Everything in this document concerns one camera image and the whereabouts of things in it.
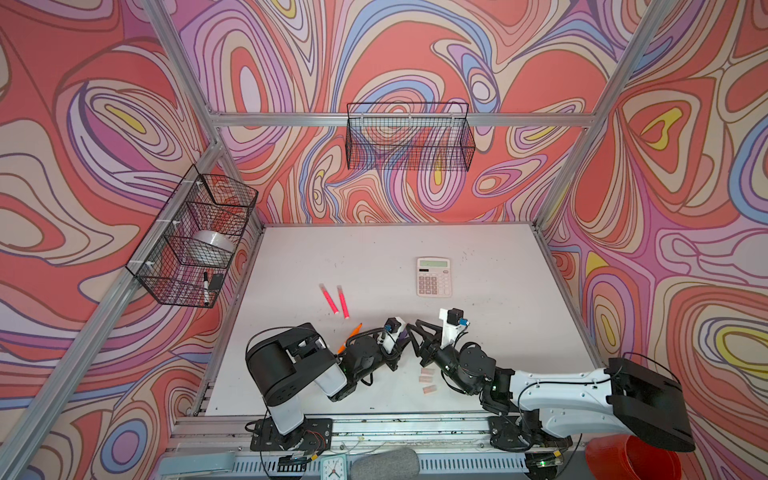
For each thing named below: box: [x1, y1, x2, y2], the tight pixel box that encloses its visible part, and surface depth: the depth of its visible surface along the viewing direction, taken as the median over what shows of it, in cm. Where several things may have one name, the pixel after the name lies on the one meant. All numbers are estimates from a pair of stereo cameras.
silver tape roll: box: [192, 230, 236, 253], surface depth 75 cm
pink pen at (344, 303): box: [337, 285, 351, 319], surface depth 100 cm
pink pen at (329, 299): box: [319, 284, 339, 315], surface depth 100 cm
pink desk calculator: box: [416, 256, 452, 298], surface depth 103 cm
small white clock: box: [320, 454, 348, 480], surface depth 69 cm
